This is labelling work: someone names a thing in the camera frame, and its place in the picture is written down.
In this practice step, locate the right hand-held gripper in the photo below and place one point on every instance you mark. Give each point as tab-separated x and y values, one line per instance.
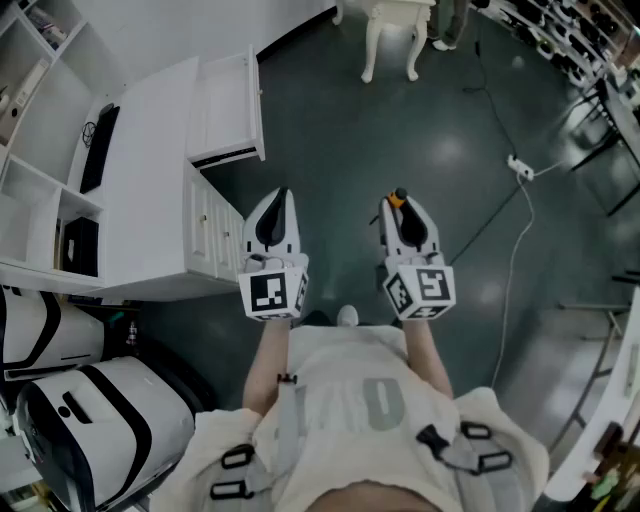
430	287

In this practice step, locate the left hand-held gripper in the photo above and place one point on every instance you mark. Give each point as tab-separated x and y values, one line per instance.
272	295

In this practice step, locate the white drawer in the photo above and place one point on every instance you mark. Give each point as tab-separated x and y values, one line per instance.
225	110

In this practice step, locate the person's right forearm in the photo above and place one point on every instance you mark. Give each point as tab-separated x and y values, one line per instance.
427	355

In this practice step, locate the person's left forearm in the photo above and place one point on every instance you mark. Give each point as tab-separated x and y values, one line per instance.
267	365

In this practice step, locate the person's black trousers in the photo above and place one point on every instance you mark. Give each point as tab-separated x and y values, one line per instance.
316	318

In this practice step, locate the person's right grey shoe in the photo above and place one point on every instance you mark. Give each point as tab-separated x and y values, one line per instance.
348	316

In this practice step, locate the white desk with shelves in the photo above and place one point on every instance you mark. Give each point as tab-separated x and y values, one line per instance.
150	200

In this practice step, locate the white power strip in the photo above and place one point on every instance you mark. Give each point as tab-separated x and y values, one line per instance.
520	168

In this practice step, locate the person in white shirt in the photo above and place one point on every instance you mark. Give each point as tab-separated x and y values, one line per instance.
350	380

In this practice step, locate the black keyboard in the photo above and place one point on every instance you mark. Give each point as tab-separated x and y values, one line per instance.
97	155

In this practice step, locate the black tissue box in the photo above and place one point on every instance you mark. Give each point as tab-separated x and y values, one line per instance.
80	247

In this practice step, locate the black computer mouse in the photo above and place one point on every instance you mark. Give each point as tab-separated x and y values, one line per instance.
106	108

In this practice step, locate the white ornate side table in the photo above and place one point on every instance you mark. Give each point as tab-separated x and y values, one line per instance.
390	20

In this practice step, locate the rack of black white devices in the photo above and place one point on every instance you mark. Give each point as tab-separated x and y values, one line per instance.
565	30

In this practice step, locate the white round-edged table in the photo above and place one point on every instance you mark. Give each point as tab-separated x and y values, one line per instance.
600	410

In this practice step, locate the flat white box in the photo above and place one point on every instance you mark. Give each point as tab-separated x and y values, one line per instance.
27	92

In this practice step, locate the row of books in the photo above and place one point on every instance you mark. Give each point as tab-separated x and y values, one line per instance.
47	27

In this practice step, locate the black metal frame table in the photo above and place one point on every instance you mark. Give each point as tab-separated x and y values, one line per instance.
625	120

